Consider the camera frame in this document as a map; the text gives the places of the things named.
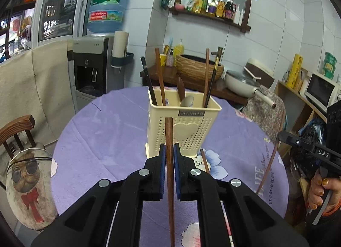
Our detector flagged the brown wooden chopstick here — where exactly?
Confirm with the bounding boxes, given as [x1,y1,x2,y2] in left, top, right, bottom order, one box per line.
[200,148,210,174]
[202,48,210,108]
[256,138,280,195]
[165,117,175,247]
[155,48,166,106]

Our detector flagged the wooden handle steel spoon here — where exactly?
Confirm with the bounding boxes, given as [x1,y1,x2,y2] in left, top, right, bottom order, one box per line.
[177,76,186,101]

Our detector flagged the black gold chopstick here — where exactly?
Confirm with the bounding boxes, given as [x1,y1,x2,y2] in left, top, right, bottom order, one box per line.
[204,47,223,108]

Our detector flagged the all steel spoon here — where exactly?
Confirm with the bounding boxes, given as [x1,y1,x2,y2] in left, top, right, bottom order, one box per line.
[180,95,194,107]

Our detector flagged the right hand yellow nails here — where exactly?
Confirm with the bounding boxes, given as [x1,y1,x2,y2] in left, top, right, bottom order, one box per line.
[308,170,341,216]

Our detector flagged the purple floral tablecloth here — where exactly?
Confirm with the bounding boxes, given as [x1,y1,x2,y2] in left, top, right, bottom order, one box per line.
[50,85,290,247]

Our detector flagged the microwave oven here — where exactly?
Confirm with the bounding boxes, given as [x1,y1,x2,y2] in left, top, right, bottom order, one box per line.
[305,72,340,114]

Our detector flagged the floral cloth on chair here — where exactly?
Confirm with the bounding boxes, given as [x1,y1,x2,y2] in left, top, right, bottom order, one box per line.
[242,85,285,143]

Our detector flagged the cream plastic utensil holder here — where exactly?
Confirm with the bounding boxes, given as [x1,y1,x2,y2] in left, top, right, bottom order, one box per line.
[145,87,221,158]

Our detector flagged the rice cooker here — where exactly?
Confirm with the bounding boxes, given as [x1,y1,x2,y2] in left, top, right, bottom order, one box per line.
[243,58,275,88]

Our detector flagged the dark wooden counter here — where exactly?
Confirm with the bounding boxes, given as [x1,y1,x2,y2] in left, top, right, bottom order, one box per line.
[148,65,248,105]

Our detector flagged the cream pan with lid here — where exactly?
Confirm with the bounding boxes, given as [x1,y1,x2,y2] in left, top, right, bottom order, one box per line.
[224,70,276,108]

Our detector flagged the woven basket sink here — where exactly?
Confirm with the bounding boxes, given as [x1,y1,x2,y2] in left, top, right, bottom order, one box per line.
[175,54,224,82]

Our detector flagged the water dispenser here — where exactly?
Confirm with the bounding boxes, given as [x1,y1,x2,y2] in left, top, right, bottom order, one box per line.
[71,34,125,112]

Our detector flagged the wooden chair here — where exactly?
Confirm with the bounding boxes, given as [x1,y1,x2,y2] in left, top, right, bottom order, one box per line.
[0,115,36,159]

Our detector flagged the yellow soap bottle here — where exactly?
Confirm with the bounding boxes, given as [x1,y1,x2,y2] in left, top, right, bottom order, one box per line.
[173,39,184,62]

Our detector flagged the blue water jug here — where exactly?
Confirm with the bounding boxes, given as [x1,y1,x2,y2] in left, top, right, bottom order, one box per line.
[87,0,128,33]

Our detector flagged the window with sliding frame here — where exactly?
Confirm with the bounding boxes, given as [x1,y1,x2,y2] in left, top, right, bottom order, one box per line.
[1,0,83,62]

